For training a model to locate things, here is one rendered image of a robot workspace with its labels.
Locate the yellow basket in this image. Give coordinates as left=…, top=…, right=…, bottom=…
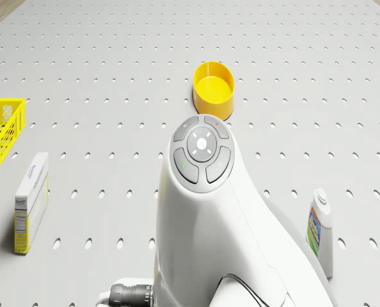
left=0, top=97, right=27, bottom=189

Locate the yellow bowl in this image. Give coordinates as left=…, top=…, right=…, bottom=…
left=192, top=61, right=236, bottom=121

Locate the yellow and white box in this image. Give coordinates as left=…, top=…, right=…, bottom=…
left=14, top=152, right=50, bottom=256

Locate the small white bottle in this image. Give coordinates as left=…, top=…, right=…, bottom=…
left=305, top=187, right=335, bottom=279

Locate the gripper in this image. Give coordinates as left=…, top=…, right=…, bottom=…
left=95, top=276, right=155, bottom=307

